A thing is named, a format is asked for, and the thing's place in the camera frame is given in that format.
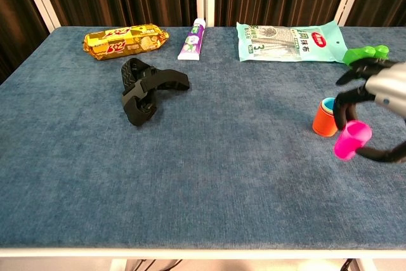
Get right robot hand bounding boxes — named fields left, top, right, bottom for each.
left=334, top=58, right=406, bottom=164

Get cyan cup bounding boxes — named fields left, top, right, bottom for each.
left=322, top=97, right=337, bottom=112

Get magenta cup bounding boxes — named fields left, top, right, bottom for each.
left=333, top=120, right=373, bottom=161

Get large orange cup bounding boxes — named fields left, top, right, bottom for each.
left=312, top=97, right=339, bottom=138

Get green toy building block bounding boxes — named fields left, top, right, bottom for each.
left=342, top=44, right=390, bottom=68

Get teal dishcloth package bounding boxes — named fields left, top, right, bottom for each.
left=235, top=19, right=349, bottom=63

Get purple white toothpaste tube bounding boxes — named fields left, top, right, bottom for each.
left=177, top=18, right=206, bottom=62

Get blue table cloth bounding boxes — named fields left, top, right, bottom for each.
left=0, top=25, right=406, bottom=249

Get yellow biscuit package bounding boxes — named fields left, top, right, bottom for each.
left=82, top=23, right=169, bottom=62

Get black strap mount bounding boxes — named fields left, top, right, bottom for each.
left=120, top=57, right=192, bottom=127

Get black cable bundle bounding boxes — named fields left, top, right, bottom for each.
left=135, top=259, right=182, bottom=271

